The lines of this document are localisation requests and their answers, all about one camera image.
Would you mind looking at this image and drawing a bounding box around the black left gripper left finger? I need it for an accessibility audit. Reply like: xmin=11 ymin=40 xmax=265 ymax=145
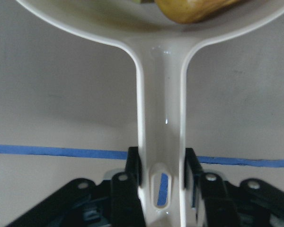
xmin=111 ymin=147 xmax=146 ymax=227

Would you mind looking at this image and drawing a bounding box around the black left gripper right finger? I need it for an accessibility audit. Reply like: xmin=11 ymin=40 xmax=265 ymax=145
xmin=184 ymin=148 xmax=239 ymax=227

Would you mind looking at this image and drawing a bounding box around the beige plastic dustpan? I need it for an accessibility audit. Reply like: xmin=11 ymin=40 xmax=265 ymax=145
xmin=11 ymin=0 xmax=284 ymax=227

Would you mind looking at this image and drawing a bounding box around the yellow bread roll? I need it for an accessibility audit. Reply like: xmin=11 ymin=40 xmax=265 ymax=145
xmin=155 ymin=0 xmax=242 ymax=24

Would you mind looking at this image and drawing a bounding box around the yellow cheese wedge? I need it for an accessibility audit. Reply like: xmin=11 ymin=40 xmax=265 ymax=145
xmin=132 ymin=0 xmax=154 ymax=4

